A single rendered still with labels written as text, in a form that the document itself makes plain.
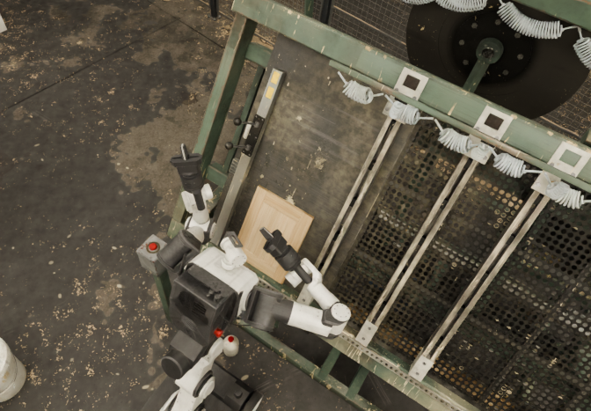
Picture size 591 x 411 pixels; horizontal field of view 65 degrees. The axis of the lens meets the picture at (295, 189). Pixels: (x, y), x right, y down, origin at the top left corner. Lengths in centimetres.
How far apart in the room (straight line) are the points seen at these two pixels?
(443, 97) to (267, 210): 97
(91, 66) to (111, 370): 289
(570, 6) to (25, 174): 367
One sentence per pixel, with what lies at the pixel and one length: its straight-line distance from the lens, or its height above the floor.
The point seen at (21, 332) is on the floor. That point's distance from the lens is 347.
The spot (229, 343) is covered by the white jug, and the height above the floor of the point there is 17.
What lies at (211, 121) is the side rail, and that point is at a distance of 225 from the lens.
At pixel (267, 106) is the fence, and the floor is 158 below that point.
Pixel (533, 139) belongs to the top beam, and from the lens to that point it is 182.
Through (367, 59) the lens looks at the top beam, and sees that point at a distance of 186.
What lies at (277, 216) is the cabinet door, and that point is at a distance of 222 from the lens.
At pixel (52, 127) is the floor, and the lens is 444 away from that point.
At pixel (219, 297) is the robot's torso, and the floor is 140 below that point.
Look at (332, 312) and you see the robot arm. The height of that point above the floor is 134.
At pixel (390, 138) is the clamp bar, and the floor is 171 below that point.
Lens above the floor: 302
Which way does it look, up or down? 53 degrees down
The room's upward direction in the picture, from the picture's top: 10 degrees clockwise
